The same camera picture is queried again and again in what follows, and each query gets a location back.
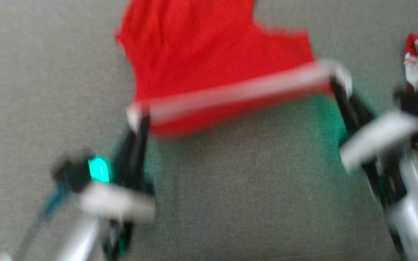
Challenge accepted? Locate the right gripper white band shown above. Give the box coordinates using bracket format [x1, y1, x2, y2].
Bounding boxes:
[330, 76, 418, 172]

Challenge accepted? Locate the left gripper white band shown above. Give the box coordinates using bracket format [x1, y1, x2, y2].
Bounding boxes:
[80, 115, 156, 223]

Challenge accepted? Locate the red mesh garment white trim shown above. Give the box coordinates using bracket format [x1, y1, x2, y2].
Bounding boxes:
[115, 0, 353, 140]

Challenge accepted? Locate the grey sofa seat cushion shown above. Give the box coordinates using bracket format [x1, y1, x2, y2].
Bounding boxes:
[0, 0, 418, 261]

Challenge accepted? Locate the left black cable blue plug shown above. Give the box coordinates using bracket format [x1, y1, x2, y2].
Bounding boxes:
[13, 181, 68, 261]

